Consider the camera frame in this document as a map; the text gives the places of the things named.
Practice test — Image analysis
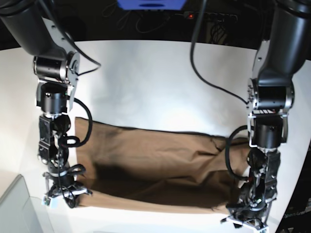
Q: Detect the blue bin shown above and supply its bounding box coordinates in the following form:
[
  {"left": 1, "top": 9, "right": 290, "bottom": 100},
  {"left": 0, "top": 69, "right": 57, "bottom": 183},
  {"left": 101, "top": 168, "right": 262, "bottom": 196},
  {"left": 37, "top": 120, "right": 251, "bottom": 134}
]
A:
[{"left": 117, "top": 0, "right": 186, "bottom": 10}]

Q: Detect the brown t-shirt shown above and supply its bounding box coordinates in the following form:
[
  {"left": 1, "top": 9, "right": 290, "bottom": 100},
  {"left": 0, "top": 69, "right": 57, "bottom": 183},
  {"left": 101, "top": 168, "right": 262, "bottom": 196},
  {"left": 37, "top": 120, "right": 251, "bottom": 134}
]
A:
[{"left": 76, "top": 122, "right": 240, "bottom": 214}]

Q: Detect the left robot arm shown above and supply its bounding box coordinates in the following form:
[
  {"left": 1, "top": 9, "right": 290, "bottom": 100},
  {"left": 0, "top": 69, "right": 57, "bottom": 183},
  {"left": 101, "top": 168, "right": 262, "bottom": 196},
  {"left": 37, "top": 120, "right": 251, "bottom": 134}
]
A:
[{"left": 223, "top": 0, "right": 311, "bottom": 233}]

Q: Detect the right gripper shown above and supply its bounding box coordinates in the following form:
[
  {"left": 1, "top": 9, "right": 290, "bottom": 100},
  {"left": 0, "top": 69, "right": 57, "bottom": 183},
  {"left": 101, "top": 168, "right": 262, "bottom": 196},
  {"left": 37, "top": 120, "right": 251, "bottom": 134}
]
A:
[{"left": 42, "top": 172, "right": 93, "bottom": 209}]

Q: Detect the black power strip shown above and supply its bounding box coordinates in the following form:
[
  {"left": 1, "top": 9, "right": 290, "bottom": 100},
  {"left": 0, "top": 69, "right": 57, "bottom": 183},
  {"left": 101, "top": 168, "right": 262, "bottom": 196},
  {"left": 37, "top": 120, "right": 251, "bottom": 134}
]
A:
[{"left": 182, "top": 11, "right": 238, "bottom": 22}]

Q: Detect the grey plastic tray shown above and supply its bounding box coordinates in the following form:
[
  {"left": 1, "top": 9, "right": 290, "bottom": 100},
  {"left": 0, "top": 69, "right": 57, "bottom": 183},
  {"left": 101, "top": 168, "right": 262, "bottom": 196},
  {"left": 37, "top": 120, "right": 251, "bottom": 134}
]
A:
[{"left": 0, "top": 175, "right": 54, "bottom": 233}]

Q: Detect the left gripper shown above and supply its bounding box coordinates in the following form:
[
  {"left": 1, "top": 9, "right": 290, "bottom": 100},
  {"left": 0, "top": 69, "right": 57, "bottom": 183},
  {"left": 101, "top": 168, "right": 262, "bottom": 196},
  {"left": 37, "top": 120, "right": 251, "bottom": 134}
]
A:
[{"left": 220, "top": 202, "right": 270, "bottom": 231}]

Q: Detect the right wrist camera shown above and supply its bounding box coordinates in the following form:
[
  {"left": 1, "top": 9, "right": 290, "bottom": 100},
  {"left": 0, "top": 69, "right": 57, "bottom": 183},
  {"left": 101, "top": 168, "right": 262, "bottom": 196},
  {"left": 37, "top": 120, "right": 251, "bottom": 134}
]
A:
[{"left": 41, "top": 195, "right": 60, "bottom": 209}]

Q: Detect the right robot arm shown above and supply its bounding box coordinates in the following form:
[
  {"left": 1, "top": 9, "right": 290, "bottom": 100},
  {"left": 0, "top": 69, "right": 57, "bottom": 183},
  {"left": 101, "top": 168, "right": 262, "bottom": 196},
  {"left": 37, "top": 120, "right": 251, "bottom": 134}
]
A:
[{"left": 0, "top": 0, "right": 93, "bottom": 208}]

